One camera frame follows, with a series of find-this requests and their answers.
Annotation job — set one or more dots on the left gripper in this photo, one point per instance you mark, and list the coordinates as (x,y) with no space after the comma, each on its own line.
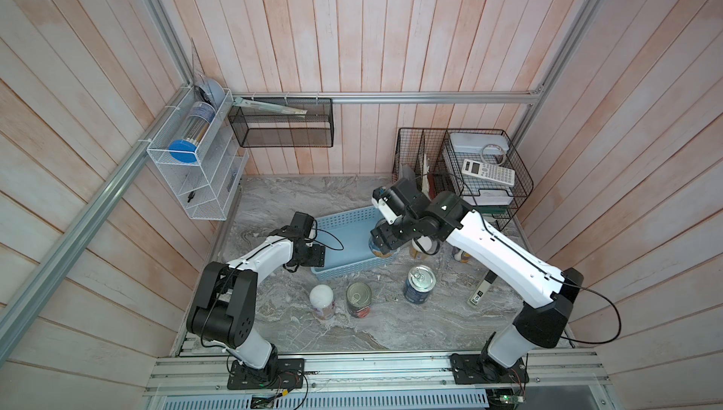
(317,258)

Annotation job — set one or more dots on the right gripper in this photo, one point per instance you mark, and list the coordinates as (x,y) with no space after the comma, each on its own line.
(385,229)

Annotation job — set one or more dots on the white lid yellow can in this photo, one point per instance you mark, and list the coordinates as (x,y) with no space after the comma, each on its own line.
(421,247)

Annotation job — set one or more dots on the light blue plastic basket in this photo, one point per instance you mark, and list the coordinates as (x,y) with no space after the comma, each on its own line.
(348,236)

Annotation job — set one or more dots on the blue can silver lid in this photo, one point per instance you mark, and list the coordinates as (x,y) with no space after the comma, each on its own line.
(378,251)
(419,284)

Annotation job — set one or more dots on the white lid red can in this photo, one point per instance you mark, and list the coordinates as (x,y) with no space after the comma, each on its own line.
(322,302)

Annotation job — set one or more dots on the red label can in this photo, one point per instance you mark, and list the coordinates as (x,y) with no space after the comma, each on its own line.
(358,299)

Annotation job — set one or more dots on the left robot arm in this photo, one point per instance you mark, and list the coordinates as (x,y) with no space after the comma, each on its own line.
(223,308)

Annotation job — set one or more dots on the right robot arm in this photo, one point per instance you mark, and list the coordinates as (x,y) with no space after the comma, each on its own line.
(548,293)

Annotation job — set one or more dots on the white tray in organizer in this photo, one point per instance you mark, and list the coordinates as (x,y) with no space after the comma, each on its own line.
(478,143)

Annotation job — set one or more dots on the white calculator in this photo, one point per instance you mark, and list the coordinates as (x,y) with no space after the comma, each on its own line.
(486,171)

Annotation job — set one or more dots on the clear tube blue cap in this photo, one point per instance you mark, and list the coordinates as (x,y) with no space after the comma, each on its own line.
(185,145)

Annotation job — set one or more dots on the black wire desk organizer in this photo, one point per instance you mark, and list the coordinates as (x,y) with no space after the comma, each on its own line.
(426,156)

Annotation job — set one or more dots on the black wire wall basket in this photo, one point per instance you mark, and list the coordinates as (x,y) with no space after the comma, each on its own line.
(283,122)

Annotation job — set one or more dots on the white wire wall shelf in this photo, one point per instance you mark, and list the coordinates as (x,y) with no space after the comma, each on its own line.
(204,189)

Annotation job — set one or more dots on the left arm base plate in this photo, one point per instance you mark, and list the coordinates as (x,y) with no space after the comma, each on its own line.
(285,374)

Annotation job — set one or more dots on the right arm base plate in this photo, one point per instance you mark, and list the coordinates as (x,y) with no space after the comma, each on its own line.
(478,370)

